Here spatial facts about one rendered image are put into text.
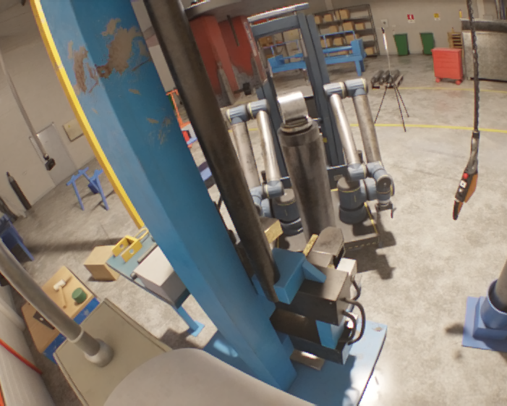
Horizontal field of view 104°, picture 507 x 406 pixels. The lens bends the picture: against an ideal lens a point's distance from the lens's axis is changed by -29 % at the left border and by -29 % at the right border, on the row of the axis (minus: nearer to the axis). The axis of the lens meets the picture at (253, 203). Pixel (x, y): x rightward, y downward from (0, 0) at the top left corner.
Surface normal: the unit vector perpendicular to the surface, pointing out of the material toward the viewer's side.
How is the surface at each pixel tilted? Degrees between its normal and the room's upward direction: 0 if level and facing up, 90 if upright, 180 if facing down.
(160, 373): 26
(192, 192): 90
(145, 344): 0
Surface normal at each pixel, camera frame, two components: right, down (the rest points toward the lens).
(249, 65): -0.22, 0.59
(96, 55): 0.80, 0.10
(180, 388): -0.03, -0.98
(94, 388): -0.29, -0.80
